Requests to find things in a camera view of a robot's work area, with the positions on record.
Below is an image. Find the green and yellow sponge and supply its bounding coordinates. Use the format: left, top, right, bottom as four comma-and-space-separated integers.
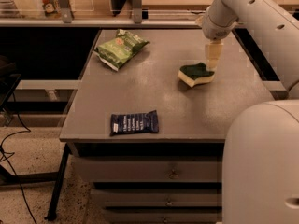
178, 63, 215, 88

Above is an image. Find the black table leg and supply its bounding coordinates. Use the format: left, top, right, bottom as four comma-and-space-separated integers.
45, 144, 70, 221

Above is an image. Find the grey metal rail frame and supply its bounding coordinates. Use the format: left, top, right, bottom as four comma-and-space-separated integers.
0, 0, 210, 29

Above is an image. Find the black floor cable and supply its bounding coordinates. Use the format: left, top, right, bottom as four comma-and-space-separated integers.
0, 91, 38, 224

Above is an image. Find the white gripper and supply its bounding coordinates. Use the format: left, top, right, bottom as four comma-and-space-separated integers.
202, 7, 237, 71

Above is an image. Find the green chip bag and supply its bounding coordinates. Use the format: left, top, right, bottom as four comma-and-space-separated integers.
93, 29, 150, 72

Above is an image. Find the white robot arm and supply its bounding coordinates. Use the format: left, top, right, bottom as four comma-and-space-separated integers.
202, 0, 299, 224

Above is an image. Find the bottom grey drawer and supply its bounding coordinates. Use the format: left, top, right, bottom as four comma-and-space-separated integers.
103, 209, 222, 224

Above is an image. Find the dark blue rxbar wrapper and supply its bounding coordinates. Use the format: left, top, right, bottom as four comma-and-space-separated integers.
110, 110, 159, 136

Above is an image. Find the top grey drawer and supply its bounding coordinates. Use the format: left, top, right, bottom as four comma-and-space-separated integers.
74, 157, 221, 183

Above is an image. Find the grey drawer cabinet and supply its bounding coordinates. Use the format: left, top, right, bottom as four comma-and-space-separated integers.
60, 30, 272, 215

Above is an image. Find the middle grey drawer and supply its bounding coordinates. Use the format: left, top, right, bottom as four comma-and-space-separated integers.
91, 189, 222, 207

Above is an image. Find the grey drawer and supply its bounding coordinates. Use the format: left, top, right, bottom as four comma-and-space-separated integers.
74, 157, 221, 183
91, 189, 222, 207
103, 209, 222, 224

